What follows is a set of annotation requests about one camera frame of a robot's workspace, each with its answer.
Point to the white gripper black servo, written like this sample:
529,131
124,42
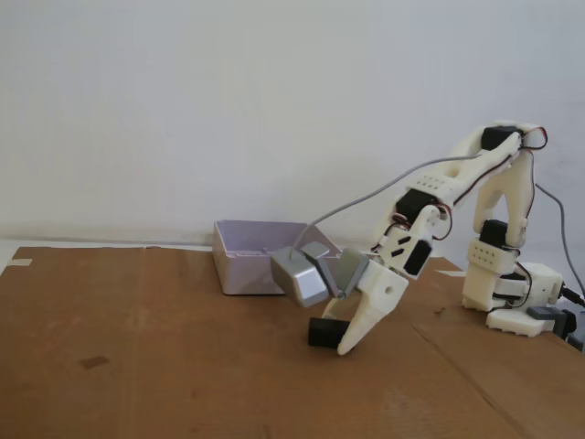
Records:
381,293

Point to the dark brown tape patch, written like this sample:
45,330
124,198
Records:
93,361

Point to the pale plastic open box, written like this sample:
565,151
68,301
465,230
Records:
247,274

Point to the white tape strip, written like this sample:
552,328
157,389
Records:
20,263

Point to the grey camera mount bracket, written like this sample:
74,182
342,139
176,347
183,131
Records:
352,270

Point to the black rectangular block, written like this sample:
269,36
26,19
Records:
322,334

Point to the grey table clamp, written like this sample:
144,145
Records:
541,313

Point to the brown cardboard sheet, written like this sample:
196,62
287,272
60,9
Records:
183,366

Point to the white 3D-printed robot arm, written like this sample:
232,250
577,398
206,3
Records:
489,270

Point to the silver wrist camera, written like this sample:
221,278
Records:
299,279

